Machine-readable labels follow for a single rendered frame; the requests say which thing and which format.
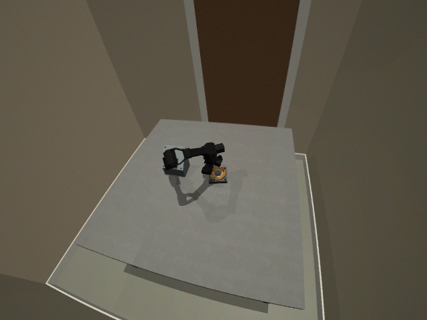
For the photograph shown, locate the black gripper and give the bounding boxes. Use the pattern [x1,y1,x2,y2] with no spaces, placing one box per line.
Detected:
[201,156,214,175]

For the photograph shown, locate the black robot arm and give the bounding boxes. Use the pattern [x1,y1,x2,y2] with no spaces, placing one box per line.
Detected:
[163,142,225,170]

